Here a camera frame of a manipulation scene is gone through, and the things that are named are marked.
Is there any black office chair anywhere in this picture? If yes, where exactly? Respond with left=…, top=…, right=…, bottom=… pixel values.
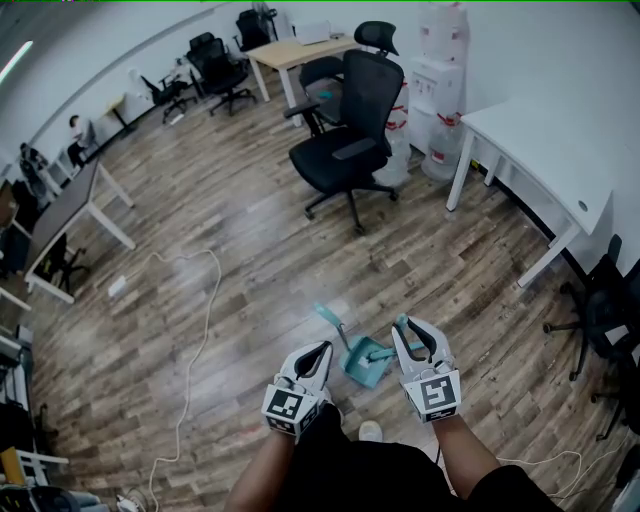
left=592, top=349, right=640, bottom=442
left=37, top=233, right=92, bottom=294
left=298, top=55, right=347, bottom=132
left=234, top=8, right=274, bottom=54
left=543, top=233, right=640, bottom=382
left=185, top=32, right=258, bottom=118
left=140, top=74, right=198, bottom=124

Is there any dark table with white legs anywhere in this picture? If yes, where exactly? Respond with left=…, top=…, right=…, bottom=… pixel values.
left=24, top=158, right=138, bottom=306

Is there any white cable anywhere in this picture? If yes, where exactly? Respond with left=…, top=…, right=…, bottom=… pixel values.
left=117, top=249, right=223, bottom=512
left=494, top=434, right=634, bottom=501

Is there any teal broom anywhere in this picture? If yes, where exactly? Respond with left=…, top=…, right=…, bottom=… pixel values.
left=367, top=313, right=425, bottom=362

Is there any white desk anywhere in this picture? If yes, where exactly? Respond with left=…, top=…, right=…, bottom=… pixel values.
left=445, top=97, right=614, bottom=289

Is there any large clear water bottle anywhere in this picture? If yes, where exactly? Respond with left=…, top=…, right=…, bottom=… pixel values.
left=374, top=132, right=412, bottom=189
left=418, top=2, right=469, bottom=64
left=387, top=79, right=412, bottom=134
left=421, top=112, right=463, bottom=183

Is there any white water dispenser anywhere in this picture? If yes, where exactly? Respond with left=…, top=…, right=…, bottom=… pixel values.
left=408, top=54, right=466, bottom=156

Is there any black standing fan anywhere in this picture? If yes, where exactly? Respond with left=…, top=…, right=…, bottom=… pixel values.
left=252, top=2, right=279, bottom=42

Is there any white box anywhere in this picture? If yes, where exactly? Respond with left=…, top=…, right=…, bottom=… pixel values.
left=294, top=20, right=333, bottom=47

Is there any long ceiling light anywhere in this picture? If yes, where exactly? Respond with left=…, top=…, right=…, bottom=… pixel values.
left=0, top=40, right=34, bottom=84

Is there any teal dustpan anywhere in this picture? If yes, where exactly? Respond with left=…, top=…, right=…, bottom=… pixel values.
left=313, top=301, right=401, bottom=391

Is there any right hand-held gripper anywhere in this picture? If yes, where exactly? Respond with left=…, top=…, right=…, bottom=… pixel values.
left=391, top=315, right=462, bottom=425

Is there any black mesh chair with headrest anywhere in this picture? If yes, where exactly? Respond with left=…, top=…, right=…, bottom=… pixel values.
left=283, top=20, right=405, bottom=237

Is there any person's right forearm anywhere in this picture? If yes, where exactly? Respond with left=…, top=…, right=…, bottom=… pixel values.
left=432, top=414, right=504, bottom=501

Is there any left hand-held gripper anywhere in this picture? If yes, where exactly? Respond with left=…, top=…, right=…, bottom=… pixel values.
left=261, top=340, right=334, bottom=446

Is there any person's left forearm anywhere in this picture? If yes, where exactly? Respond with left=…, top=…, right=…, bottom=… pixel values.
left=227, top=429, right=302, bottom=512

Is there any light wooden desk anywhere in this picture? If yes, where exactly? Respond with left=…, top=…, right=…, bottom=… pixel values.
left=246, top=35, right=362, bottom=127

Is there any small yellow table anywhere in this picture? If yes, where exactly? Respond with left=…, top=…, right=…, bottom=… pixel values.
left=107, top=94, right=137, bottom=134

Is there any person's black clothing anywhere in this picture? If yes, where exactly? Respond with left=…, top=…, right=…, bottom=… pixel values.
left=289, top=403, right=567, bottom=512

